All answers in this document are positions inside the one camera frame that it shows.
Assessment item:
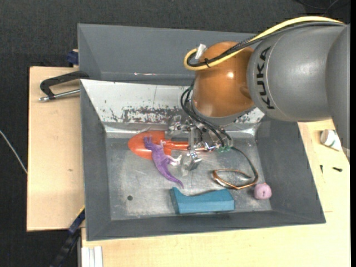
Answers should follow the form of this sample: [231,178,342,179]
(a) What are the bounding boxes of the purple toy dinosaur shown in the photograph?
[142,135,185,190]

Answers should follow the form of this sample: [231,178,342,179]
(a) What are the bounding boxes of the brown sunglasses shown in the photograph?
[212,169,260,190]

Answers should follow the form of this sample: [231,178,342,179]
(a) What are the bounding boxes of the white paper cup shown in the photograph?
[319,128,343,152]

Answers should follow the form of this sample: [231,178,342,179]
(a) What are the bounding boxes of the grey metal bin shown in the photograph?
[77,23,327,242]

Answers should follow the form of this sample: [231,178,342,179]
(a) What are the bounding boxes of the orange toy shovel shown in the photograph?
[127,130,214,161]

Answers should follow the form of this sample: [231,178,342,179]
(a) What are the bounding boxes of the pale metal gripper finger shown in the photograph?
[180,155,192,177]
[188,151,203,172]

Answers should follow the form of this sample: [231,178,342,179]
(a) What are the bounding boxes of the pale wood flat board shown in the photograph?
[26,66,86,232]

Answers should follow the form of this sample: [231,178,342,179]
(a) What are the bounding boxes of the blue sponge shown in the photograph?
[169,186,235,215]

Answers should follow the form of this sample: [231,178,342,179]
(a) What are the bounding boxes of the pink ball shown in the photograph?
[253,182,273,201]

